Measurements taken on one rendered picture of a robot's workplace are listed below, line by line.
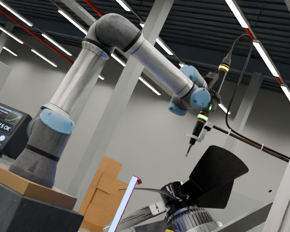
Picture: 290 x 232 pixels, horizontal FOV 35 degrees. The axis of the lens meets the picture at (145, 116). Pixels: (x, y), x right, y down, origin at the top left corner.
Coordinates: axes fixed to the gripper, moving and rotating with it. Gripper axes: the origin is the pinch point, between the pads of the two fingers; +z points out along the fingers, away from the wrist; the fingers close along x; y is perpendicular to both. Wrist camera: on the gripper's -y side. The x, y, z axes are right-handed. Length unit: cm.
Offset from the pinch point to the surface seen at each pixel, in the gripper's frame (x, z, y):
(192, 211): 11, -1, 50
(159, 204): -6, 5, 53
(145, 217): -8, -1, 60
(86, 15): -659, 615, -281
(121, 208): 0, -38, 60
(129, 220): -13, -3, 65
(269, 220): 70, -133, 49
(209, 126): 3.9, -1.9, 12.6
